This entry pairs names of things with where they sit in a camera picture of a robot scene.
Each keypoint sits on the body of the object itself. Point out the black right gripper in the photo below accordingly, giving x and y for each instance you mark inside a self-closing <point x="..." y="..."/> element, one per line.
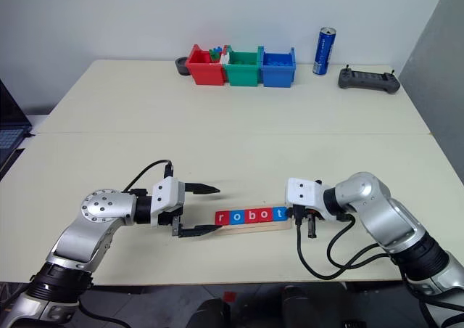
<point x="312" y="212"/>

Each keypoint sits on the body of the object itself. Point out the small red object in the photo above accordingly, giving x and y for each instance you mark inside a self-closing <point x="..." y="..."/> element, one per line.
<point x="230" y="296"/>

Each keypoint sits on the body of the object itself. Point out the red plastic bin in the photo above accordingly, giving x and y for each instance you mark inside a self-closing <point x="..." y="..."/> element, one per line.
<point x="204" y="73"/>

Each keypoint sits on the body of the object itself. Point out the blue letter block t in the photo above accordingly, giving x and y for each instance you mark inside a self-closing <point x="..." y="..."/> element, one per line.
<point x="279" y="213"/>

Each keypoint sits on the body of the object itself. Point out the red letter block o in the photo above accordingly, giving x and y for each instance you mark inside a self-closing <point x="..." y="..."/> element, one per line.
<point x="264" y="215"/>

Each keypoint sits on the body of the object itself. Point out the white toy brick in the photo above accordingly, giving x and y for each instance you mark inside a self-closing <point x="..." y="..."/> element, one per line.
<point x="224" y="57"/>

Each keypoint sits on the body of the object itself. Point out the blue toy brick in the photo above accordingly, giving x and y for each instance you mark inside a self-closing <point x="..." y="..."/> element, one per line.
<point x="216" y="49"/>

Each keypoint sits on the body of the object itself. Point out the green plastic bin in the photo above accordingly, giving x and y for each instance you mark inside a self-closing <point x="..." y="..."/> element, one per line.
<point x="242" y="75"/>

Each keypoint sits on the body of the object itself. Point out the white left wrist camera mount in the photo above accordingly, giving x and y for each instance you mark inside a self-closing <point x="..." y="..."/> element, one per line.
<point x="166" y="197"/>

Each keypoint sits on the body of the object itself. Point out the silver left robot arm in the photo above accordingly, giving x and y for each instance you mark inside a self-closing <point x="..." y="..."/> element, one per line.
<point x="101" y="208"/>

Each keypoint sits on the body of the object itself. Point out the red letter block b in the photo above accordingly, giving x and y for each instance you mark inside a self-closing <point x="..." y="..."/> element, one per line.
<point x="251" y="216"/>

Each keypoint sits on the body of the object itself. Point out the red letter block r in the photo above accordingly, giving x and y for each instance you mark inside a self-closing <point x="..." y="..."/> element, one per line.
<point x="222" y="218"/>

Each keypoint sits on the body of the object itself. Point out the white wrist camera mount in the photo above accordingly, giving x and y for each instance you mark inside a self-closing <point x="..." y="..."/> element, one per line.
<point x="302" y="193"/>
<point x="166" y="197"/>

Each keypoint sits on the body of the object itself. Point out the blue plastic bin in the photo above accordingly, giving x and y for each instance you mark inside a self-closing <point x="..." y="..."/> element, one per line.
<point x="277" y="76"/>

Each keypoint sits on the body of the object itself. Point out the dark laptop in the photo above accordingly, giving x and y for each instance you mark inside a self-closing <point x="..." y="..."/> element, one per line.
<point x="11" y="132"/>

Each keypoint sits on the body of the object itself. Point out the dark rounded shape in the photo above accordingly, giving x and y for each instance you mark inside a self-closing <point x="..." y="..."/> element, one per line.
<point x="210" y="313"/>

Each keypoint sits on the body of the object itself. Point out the blue letter block o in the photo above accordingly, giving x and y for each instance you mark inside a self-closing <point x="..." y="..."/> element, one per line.
<point x="236" y="217"/>

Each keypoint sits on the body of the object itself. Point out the blue drink can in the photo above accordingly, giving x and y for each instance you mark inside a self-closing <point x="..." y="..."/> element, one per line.
<point x="323" y="51"/>

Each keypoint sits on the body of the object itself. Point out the dark grey remote controller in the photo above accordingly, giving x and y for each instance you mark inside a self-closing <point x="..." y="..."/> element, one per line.
<point x="368" y="80"/>

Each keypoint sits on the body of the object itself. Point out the blue toy bricks pile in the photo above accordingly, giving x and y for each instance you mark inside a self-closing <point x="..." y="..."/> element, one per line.
<point x="277" y="61"/>

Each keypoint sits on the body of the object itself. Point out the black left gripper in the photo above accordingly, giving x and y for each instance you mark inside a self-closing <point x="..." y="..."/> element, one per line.
<point x="165" y="219"/>

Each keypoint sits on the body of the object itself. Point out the green toy brick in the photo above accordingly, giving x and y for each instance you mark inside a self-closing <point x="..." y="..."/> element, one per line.
<point x="214" y="55"/>

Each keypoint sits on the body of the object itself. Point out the dark grey round dish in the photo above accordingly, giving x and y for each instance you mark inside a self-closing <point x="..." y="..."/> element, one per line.
<point x="181" y="66"/>

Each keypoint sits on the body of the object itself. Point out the wooden letter tray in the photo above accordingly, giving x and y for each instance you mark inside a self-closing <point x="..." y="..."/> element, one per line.
<point x="253" y="228"/>

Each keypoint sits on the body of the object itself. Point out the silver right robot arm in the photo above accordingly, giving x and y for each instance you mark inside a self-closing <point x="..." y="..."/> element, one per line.
<point x="377" y="212"/>

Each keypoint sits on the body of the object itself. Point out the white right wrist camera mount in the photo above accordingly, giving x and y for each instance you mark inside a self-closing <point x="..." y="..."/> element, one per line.
<point x="302" y="193"/>

